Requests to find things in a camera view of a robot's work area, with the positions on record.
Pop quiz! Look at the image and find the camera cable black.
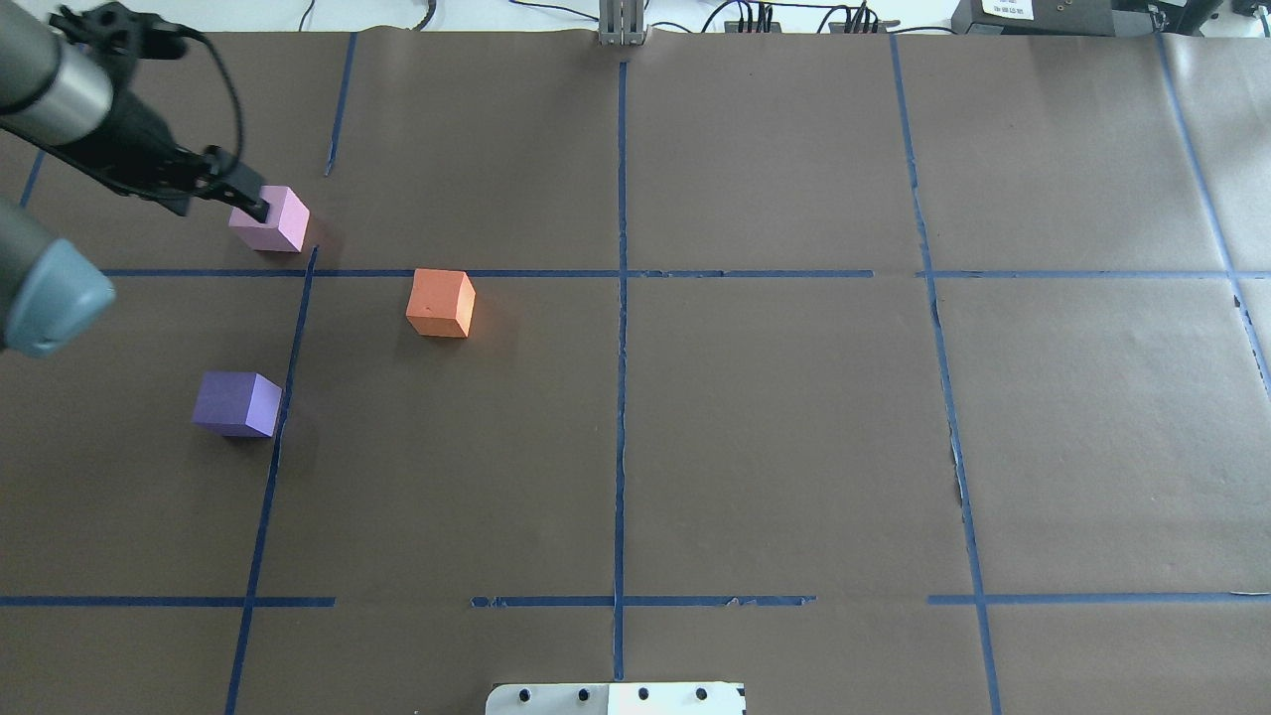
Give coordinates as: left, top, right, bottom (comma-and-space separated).
177, 25, 247, 164

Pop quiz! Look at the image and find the black control box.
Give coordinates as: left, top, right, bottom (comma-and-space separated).
949, 1, 1115, 37

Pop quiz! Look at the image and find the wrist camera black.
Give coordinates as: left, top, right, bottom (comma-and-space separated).
47, 1, 188, 61

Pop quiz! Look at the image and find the black power strip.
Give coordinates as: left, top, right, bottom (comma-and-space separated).
724, 17, 782, 36
825, 20, 900, 36

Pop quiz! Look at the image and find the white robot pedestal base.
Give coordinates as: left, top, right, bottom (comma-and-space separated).
486, 679, 749, 714

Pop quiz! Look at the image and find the black power strip left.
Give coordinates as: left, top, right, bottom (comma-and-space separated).
724, 17, 782, 36

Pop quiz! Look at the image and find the orange foam cube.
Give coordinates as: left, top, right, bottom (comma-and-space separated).
405, 268, 477, 339

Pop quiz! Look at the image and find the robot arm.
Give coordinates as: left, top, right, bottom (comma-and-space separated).
1, 1, 271, 358

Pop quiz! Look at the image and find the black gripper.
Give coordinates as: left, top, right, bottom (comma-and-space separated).
51, 91, 271, 222

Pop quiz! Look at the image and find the dark purple foam cube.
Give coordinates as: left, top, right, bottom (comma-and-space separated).
191, 371, 282, 438

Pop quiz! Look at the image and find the black power strip right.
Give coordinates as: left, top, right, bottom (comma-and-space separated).
825, 20, 900, 36

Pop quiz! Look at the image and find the light pink foam cube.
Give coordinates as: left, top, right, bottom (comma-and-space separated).
228, 185, 310, 253

